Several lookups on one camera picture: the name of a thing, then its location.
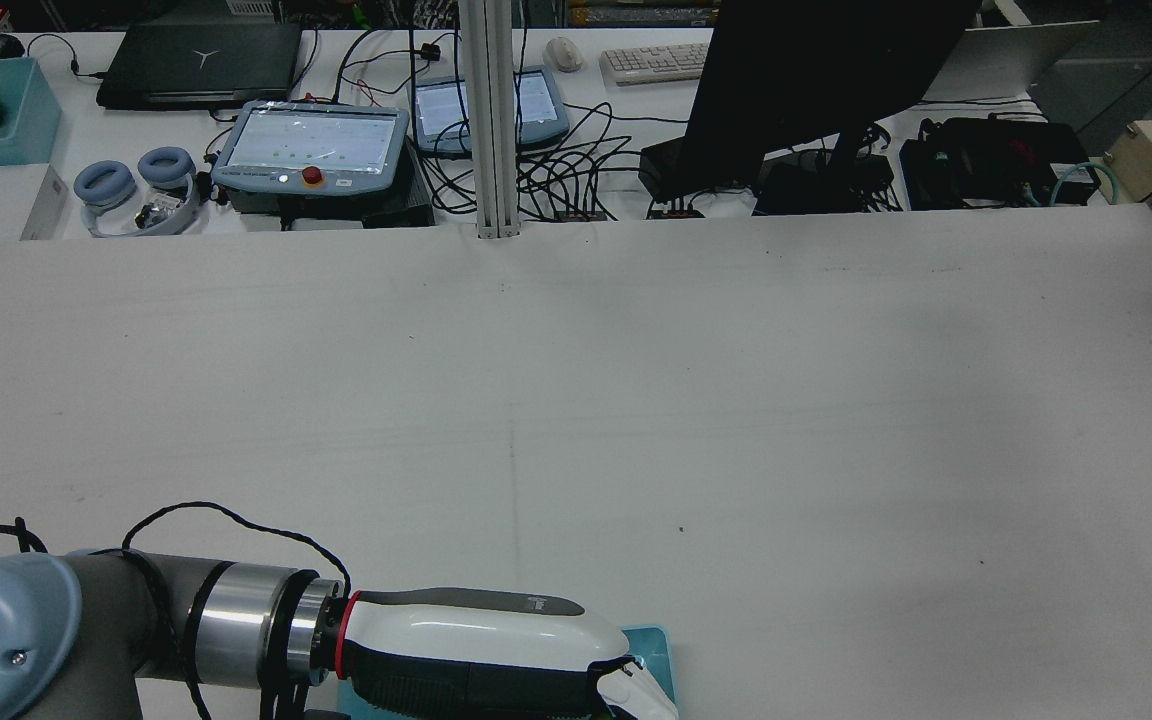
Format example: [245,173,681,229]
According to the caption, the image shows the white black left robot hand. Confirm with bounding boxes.
[336,588,679,720]

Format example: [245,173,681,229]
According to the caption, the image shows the light blue plastic bin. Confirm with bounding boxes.
[336,625,677,720]

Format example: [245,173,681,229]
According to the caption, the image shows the black dock box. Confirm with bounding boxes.
[639,138,707,201]

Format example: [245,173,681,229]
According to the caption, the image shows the teach pendant with red button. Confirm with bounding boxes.
[211,100,412,201]

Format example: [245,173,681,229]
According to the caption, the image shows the blue grey teach pendant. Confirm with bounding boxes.
[411,68,572,153]

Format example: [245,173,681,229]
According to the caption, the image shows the blue headphones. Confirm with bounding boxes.
[73,147,202,238]

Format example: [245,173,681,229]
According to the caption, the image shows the white keyboard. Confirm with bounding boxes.
[601,42,712,86]

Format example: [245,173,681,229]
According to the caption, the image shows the black laptop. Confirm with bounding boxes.
[96,22,304,111]

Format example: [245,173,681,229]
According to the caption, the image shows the black Huawei monitor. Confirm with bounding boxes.
[678,0,982,216]

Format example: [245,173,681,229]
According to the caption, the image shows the teal storage tray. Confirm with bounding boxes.
[0,57,64,169]

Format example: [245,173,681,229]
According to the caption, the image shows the black ROG computer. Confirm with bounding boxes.
[901,117,1102,211]

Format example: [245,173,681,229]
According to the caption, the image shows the silver Huawei laptop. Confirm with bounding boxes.
[921,20,1102,103]

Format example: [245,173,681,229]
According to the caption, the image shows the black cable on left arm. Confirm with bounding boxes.
[0,502,352,720]

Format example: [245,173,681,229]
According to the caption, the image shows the aluminium profile post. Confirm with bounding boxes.
[458,0,522,239]

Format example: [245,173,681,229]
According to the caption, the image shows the teal network cable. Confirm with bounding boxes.
[1048,162,1119,208]

